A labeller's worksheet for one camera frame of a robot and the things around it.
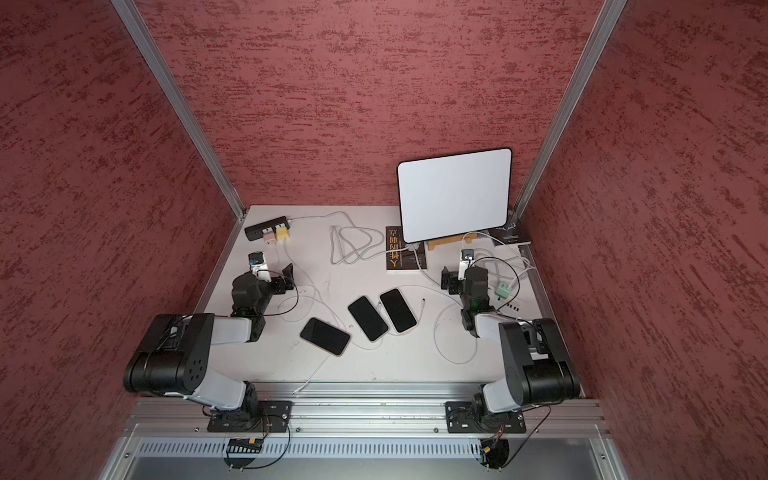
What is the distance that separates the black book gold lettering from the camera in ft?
3.46

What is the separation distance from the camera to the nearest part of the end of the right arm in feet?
2.79

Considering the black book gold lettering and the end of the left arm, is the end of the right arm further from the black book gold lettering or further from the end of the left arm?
the end of the left arm
